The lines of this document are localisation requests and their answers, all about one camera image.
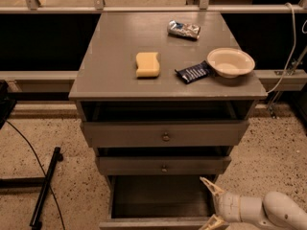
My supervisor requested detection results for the grey top drawer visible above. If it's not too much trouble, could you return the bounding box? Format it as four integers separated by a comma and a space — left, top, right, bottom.
82, 120, 248, 148

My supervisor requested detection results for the grey bottom drawer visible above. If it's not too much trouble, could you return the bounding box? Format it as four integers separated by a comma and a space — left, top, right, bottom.
99, 175, 215, 230

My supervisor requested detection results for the dark blue snack packet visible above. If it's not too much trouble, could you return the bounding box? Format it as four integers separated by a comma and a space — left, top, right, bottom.
176, 61, 213, 84

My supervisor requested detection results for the black metal floor stand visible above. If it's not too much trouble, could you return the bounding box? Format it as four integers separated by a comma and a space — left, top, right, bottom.
0, 147, 63, 230

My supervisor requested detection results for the metal railing frame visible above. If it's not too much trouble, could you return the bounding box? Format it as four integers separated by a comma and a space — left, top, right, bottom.
0, 0, 307, 15

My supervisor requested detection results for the grey middle drawer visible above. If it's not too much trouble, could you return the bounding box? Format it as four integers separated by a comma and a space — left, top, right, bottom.
96, 156, 231, 175

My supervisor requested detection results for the white hanging cable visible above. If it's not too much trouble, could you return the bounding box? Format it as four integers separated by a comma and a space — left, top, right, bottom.
266, 2, 298, 95

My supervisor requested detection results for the white plastic bowl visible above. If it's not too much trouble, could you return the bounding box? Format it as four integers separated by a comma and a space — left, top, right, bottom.
207, 48, 255, 79

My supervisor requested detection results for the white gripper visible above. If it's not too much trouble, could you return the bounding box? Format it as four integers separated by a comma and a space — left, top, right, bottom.
199, 177, 241, 230

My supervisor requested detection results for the yellow sponge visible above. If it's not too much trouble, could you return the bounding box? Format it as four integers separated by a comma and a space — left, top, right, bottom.
136, 52, 160, 78

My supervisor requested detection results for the silver crumpled foil bag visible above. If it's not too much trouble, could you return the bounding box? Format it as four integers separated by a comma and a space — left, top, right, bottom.
167, 20, 201, 40

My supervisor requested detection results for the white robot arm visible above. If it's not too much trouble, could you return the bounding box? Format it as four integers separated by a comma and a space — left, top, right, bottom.
199, 176, 307, 230

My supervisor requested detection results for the black equipment at left edge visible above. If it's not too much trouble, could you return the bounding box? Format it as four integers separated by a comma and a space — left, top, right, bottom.
0, 80, 16, 129

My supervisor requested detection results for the grey wooden drawer cabinet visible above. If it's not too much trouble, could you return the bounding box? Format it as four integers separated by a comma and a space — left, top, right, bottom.
68, 11, 269, 190

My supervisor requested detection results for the black floor cable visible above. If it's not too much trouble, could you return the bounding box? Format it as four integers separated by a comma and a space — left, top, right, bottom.
5, 120, 66, 230

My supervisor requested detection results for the grey drawer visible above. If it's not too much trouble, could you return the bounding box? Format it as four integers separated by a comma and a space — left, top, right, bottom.
82, 120, 248, 148
99, 175, 215, 230
96, 156, 231, 175

